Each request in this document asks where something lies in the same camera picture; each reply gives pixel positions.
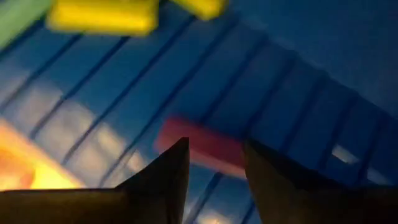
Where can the teal wooden block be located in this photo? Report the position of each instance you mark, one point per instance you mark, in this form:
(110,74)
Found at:
(18,18)

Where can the natural wooden block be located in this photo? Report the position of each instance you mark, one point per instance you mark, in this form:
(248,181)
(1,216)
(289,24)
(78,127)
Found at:
(211,146)

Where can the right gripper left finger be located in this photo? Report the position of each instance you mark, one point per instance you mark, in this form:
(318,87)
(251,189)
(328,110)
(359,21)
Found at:
(140,202)

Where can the blue plastic bin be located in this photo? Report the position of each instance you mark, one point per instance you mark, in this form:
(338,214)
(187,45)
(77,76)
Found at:
(280,77)

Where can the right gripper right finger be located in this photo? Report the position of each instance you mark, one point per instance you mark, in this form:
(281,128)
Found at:
(295,199)

